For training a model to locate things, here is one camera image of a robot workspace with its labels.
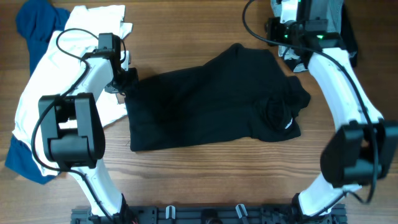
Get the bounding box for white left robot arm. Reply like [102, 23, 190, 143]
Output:
[31, 33, 138, 223]

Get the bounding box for black t-shirt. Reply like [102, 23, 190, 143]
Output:
[126, 44, 311, 152]

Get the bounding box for white t-shirt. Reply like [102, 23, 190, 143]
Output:
[12, 5, 133, 177]

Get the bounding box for black folded garment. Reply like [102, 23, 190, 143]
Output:
[282, 2, 359, 72]

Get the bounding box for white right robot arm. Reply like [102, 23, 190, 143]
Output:
[266, 0, 397, 221]

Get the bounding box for blue t-shirt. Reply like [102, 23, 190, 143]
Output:
[5, 0, 70, 185]

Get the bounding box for light blue jeans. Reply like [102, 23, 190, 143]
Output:
[266, 0, 358, 73]

